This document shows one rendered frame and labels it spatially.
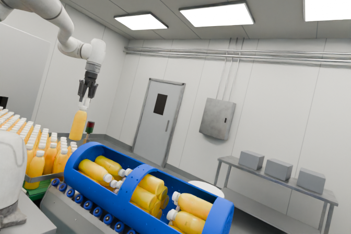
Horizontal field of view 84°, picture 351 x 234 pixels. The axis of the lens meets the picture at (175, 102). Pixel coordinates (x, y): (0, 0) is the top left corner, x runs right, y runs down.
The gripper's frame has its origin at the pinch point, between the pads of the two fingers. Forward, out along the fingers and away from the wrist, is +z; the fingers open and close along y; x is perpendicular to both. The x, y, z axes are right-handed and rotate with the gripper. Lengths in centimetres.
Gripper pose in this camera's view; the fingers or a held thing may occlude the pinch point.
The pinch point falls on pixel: (84, 102)
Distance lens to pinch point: 137.0
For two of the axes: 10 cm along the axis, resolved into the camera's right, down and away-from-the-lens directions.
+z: -2.3, 9.7, -0.1
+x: -8.8, -2.1, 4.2
